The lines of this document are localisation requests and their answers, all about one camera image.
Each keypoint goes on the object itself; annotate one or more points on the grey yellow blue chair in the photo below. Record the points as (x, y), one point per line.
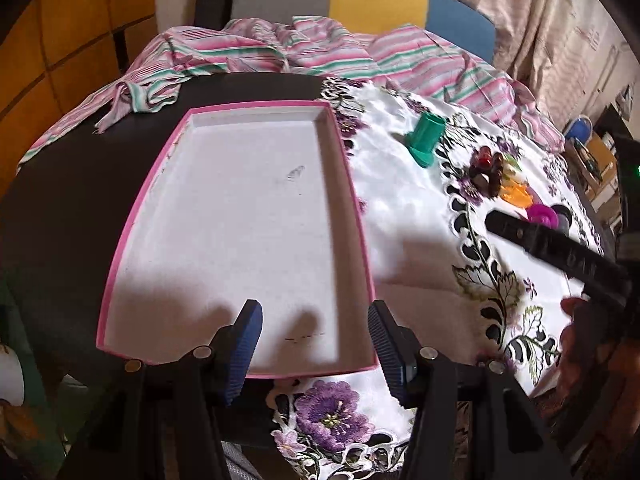
(452, 20)

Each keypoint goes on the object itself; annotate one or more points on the white mug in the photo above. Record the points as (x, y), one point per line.
(12, 386)

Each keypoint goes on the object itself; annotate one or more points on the white floral embroidered tablecloth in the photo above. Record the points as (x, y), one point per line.
(467, 293)

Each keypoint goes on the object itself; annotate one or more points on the orange plastic boat toy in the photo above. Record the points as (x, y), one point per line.
(516, 194)

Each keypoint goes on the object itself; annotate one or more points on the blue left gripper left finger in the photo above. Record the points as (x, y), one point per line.
(242, 340)

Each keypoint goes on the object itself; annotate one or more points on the green plastic cylinder toy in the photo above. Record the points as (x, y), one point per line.
(425, 135)

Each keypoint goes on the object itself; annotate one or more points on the cluttered shelf with items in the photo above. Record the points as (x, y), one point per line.
(597, 165)

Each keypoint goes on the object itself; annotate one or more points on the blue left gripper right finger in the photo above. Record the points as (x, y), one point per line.
(395, 350)

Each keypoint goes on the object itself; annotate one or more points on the black grey cup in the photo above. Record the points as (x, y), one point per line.
(564, 216)

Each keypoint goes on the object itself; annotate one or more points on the blue round container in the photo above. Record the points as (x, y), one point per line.
(579, 129)

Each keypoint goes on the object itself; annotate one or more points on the magenta plastic mould toy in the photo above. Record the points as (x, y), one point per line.
(542, 214)

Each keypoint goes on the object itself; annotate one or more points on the pink green striped cloth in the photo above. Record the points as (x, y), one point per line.
(408, 59)

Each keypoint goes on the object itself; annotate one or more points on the dark brown wooden toy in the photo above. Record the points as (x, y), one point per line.
(486, 171)

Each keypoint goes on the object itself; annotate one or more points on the person's right hand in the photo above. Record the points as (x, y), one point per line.
(581, 351)

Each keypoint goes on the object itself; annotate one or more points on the pink white tray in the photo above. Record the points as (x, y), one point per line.
(250, 200)

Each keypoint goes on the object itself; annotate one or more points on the beige patterned curtain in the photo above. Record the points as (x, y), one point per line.
(569, 53)

